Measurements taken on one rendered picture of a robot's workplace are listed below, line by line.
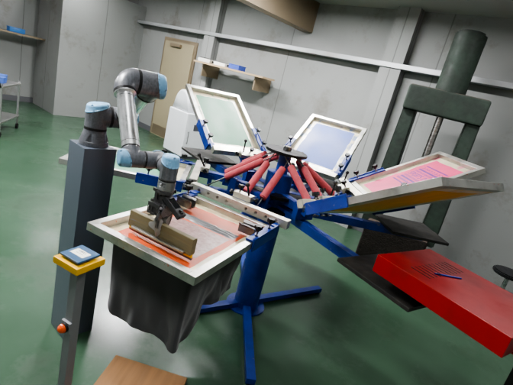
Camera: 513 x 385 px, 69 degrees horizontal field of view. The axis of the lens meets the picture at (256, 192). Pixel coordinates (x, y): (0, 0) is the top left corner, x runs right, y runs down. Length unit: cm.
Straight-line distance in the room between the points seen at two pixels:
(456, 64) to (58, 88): 755
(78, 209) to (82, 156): 30
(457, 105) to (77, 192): 382
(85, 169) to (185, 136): 513
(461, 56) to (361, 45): 178
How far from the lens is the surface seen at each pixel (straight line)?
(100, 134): 218
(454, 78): 467
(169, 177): 158
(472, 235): 542
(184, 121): 719
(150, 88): 183
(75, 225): 228
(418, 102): 464
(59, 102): 934
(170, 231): 165
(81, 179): 218
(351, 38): 614
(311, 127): 389
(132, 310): 190
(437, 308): 178
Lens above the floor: 174
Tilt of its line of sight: 16 degrees down
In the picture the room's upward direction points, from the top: 14 degrees clockwise
